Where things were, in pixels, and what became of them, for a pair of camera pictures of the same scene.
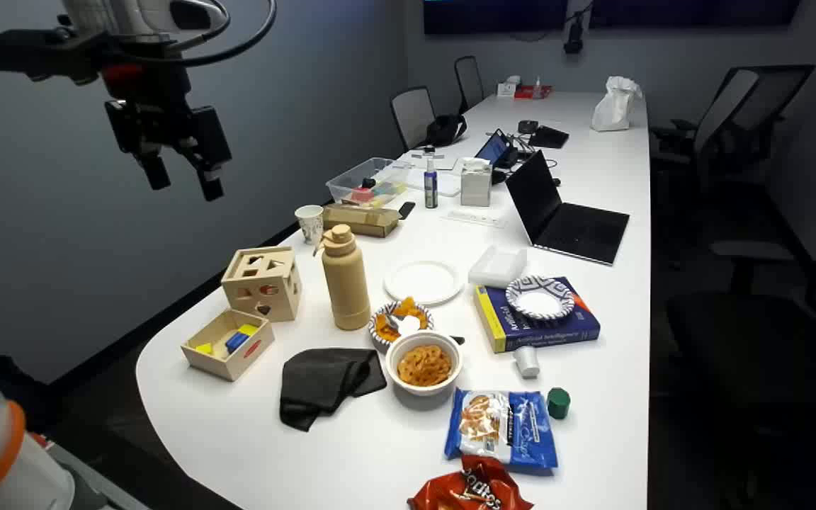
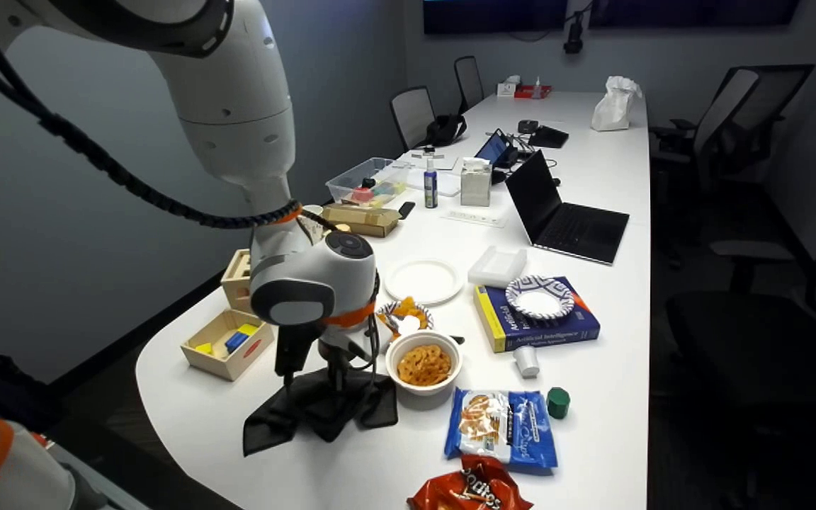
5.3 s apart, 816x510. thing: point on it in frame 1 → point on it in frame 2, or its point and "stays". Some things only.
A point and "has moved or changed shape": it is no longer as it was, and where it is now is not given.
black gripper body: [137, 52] → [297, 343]
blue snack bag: [509, 426] stays
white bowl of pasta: [424, 370] stays
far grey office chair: [467, 81] stays
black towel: [322, 381] has moved or changed shape
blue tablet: [496, 147] stays
